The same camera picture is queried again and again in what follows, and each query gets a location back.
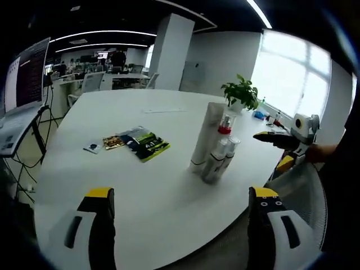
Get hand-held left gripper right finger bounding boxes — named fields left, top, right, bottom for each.
left=246, top=185, right=321, bottom=270

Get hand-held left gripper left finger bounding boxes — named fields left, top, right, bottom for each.
left=48, top=187, right=117, bottom=270

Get clear red skincare bottle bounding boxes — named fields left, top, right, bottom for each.
left=218, top=113, right=238, bottom=135

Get white skincare tube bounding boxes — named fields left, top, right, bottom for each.
left=188, top=102, right=227, bottom=173

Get small white skincare sachet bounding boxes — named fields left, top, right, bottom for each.
left=83, top=138, right=103, bottom=155

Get gold skincare sachet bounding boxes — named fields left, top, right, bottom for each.
left=102, top=135, right=127, bottom=151

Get green black skincare sachet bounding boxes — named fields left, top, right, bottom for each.
left=130, top=131, right=172, bottom=164

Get dark blue skincare sachet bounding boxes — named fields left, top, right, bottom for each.
left=115, top=125, right=151, bottom=149

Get grey mesh office chair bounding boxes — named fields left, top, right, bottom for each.
left=264, top=161, right=329, bottom=251

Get bright window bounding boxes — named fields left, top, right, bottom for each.
left=249, top=29, right=333, bottom=120

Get potted green plant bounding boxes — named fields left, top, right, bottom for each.
left=220, top=73, right=260, bottom=114

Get person's black clothing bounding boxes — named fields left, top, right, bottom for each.
left=320, top=106, right=360, bottom=254

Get black-framed standing desk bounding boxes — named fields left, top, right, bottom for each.
left=0, top=106, right=53, bottom=169

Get long ceiling light strip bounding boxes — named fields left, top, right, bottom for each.
left=247, top=0, right=273, bottom=29

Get white background office chair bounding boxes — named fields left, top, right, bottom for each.
left=145, top=72, right=160, bottom=91
left=80, top=71, right=106, bottom=94

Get open laptop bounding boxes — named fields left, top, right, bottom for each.
left=0, top=38, right=52, bottom=159

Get black desk cables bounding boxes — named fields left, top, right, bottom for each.
left=11, top=84, right=57, bottom=204

